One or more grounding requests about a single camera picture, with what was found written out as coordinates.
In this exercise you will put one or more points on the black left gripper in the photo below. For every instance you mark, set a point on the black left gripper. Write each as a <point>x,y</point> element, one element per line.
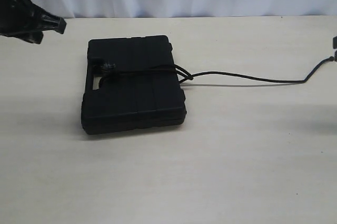
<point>26,21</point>

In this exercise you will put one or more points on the black plastic tool case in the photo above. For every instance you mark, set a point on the black plastic tool case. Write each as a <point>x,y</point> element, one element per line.
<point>125,88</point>

